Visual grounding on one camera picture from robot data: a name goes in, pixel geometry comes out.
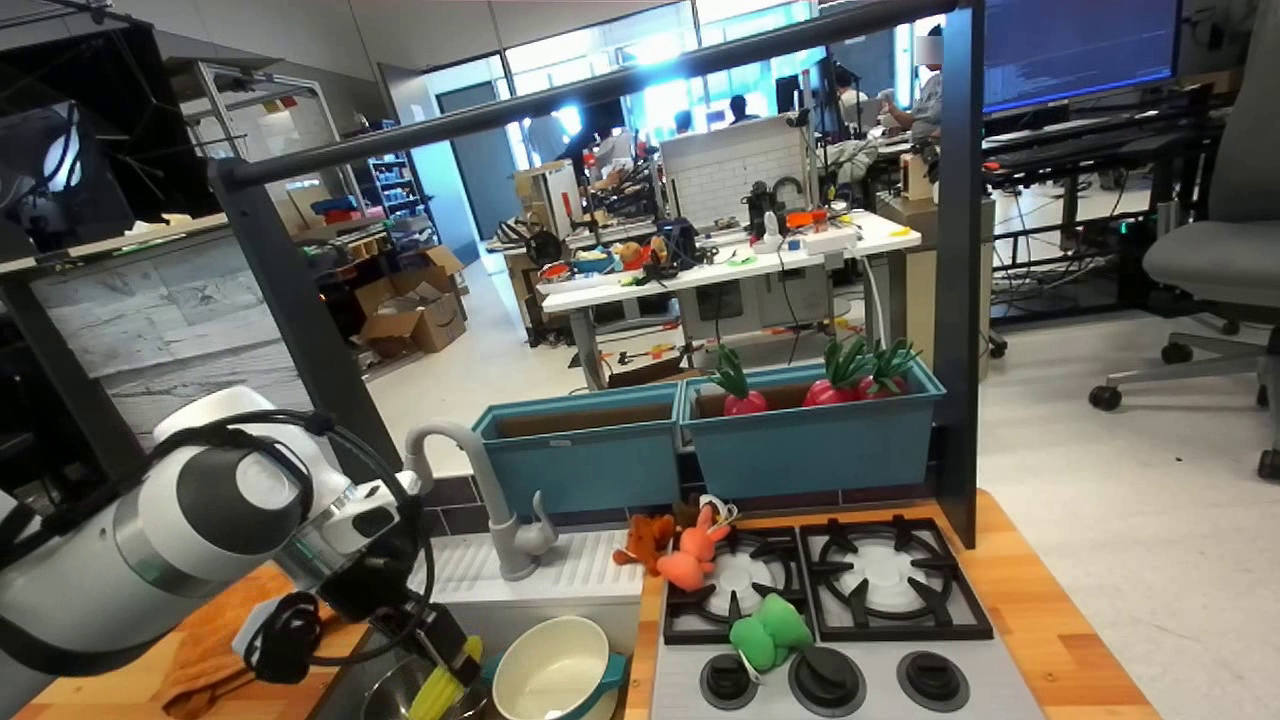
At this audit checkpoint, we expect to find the brown cardboard box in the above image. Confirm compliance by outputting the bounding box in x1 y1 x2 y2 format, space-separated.
352 243 470 361

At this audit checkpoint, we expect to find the grey office chair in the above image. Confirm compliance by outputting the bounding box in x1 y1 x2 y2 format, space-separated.
1084 0 1280 487

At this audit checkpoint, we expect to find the yellow corn plush toy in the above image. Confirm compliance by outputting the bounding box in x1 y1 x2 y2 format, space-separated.
404 638 488 720

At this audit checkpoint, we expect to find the grey wood-look back panel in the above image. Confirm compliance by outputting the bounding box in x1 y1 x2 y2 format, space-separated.
25 226 404 573

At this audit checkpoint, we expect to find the person at desk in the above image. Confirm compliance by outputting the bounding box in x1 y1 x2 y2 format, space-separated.
890 19 952 138

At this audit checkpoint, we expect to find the orange-brown plush toy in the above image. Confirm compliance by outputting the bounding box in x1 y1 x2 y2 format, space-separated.
611 507 683 577

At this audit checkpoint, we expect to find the stainless steel bowl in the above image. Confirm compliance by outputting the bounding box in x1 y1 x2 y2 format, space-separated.
349 652 499 720

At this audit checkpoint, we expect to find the blue-screen monitor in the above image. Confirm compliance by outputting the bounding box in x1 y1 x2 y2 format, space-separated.
976 0 1187 128

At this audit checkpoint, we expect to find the red plush radish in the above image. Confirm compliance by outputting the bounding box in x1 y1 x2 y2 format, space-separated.
798 336 922 412
705 341 770 421

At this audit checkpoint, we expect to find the pink plush toy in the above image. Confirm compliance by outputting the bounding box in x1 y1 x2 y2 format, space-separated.
650 494 741 598

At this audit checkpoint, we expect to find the grey toy faucet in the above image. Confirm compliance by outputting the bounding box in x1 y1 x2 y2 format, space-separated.
396 423 558 585

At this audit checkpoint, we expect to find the black office desk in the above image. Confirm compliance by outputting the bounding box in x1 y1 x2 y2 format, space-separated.
976 104 1231 330

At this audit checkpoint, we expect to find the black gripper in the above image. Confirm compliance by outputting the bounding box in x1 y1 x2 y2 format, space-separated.
324 523 497 720

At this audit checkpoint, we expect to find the white work table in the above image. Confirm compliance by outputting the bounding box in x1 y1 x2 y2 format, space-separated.
536 205 928 391

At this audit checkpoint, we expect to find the cream pot with teal handles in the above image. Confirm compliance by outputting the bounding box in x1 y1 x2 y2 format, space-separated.
480 613 630 720

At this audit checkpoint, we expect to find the grey toy stove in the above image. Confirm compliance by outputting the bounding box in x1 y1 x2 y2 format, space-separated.
648 518 1046 720

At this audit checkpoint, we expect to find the orange terry towel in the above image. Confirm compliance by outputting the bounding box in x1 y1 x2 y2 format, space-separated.
154 573 385 720

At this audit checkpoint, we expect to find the black stove knob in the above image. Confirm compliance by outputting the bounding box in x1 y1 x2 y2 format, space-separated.
694 652 759 711
890 647 970 715
782 645 866 720

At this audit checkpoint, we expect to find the green plush toy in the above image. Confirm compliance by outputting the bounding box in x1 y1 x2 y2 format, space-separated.
722 591 815 676

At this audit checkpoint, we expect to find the teal planter box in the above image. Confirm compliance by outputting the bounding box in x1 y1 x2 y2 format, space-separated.
675 356 952 507
469 386 689 520

